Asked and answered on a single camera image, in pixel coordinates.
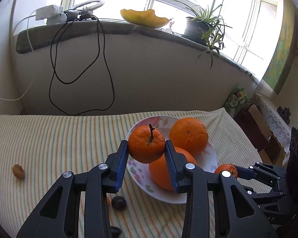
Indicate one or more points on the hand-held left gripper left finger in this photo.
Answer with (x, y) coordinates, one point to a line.
(123, 158)

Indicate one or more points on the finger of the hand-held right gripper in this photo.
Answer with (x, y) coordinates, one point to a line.
(268, 195)
(258, 172)

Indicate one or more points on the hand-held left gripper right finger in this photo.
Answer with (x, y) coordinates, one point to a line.
(170, 158)

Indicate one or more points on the large orange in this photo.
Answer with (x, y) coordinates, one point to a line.
(161, 176)
(188, 136)

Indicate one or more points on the tangerine with stem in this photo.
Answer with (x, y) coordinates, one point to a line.
(144, 148)

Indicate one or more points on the floral white plate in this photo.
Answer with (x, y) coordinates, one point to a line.
(139, 177)

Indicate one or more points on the stemless tangerine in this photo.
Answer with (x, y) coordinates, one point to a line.
(229, 168)

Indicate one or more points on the tiny orange citrus fruit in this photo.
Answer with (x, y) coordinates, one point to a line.
(108, 201)

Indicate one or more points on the dark plum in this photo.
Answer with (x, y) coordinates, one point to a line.
(119, 203)
(116, 231)

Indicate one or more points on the brown kiwi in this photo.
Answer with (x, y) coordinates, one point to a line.
(18, 171)

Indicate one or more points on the brown cardboard box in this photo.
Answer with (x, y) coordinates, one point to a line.
(255, 119)

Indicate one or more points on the white lace cloth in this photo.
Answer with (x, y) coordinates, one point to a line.
(270, 114)

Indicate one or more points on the dark metal ornament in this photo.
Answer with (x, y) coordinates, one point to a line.
(284, 114)

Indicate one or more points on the striped bed sheet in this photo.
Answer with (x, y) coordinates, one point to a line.
(52, 153)

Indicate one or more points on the green tissue pack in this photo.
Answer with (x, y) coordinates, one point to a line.
(236, 101)

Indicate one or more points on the small white figurine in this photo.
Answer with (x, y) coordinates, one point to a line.
(172, 24)

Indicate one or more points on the potted spider plant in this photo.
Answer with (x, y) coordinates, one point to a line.
(196, 27)

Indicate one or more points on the yellow hollow melon rind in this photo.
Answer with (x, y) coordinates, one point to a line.
(139, 18)

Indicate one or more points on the white power strip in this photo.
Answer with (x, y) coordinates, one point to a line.
(48, 11)

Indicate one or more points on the wall map poster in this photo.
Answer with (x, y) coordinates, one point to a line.
(283, 54)

